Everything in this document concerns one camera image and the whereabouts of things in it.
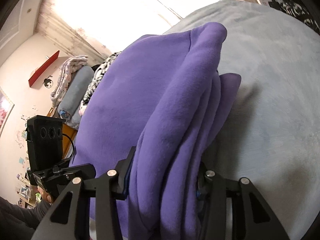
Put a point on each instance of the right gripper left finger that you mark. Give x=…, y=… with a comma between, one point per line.
x=68, y=218

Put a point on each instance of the purple hoodie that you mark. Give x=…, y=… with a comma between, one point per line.
x=164, y=96

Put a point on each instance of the white pink plush toy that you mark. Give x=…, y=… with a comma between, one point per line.
x=82, y=109

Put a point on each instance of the left hand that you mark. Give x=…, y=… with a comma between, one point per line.
x=45, y=195

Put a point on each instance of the red wall shelf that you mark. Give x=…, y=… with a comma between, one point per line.
x=39, y=71

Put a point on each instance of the folded floral white quilt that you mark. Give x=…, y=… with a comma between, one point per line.
x=71, y=65

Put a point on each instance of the rolled grey-blue blanket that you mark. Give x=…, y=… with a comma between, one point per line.
x=68, y=109

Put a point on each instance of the grey-blue bed blanket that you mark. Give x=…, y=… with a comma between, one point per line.
x=272, y=133

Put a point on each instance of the orange wooden nightstand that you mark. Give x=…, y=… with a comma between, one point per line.
x=69, y=136

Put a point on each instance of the black white patterned garment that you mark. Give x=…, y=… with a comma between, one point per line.
x=97, y=77

